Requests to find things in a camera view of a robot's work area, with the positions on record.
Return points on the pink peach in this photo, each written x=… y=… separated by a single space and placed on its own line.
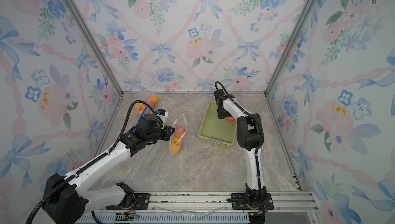
x=180 y=131
x=230 y=119

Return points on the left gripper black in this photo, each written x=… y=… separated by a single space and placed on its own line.
x=168 y=133

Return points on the green plastic basket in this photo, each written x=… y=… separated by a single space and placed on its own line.
x=217 y=131

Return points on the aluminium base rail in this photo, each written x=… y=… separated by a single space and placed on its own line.
x=209 y=208

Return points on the blue zipper clear bag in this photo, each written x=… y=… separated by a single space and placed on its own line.
x=140 y=117

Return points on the yellow peach with leaf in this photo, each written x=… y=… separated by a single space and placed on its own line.
x=175 y=141

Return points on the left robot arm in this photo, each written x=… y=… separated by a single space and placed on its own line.
x=67 y=197

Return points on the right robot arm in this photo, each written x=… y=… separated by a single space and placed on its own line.
x=250 y=138

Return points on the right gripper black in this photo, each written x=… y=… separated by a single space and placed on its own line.
x=221 y=115

